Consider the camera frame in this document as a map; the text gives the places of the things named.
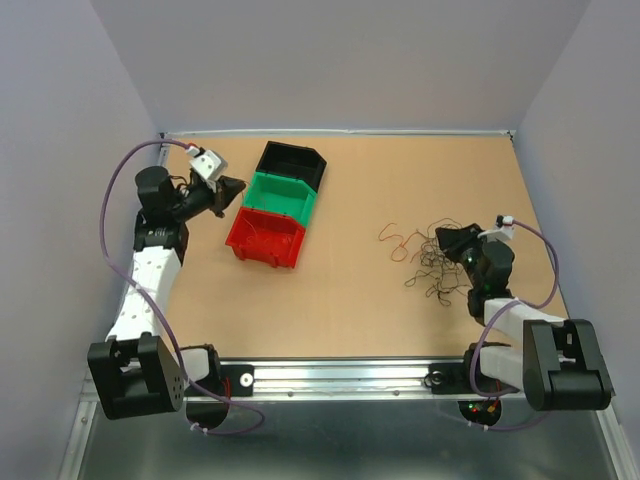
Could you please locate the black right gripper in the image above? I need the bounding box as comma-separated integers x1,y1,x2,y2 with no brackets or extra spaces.
432,222,489,288

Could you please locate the thin orange wire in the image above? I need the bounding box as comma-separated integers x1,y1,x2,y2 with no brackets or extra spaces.
242,182,296,249
378,223,426,264

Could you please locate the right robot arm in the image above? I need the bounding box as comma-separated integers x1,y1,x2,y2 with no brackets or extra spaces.
436,217,614,411

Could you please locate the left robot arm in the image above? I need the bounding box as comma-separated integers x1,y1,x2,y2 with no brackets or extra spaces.
87,166,246,420

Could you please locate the green plastic bin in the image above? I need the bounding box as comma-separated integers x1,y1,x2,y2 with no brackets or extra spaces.
243,172,317,228

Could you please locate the red plastic bin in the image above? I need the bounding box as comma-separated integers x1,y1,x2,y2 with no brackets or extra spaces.
225,207,306,268

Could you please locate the black plastic bin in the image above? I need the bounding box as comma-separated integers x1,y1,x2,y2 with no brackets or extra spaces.
256,141,327,192

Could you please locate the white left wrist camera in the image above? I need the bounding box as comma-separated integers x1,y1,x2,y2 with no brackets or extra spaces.
186,144,228,192

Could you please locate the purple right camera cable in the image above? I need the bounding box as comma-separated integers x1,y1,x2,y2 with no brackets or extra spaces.
467,219,560,432

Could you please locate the purple camera cable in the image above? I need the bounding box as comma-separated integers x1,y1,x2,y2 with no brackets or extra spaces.
101,140,265,435
467,219,560,432

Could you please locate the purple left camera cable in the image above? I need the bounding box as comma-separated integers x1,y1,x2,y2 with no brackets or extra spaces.
101,140,265,435

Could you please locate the aluminium mounting rail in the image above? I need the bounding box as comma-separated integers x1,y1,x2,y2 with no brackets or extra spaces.
79,355,616,401

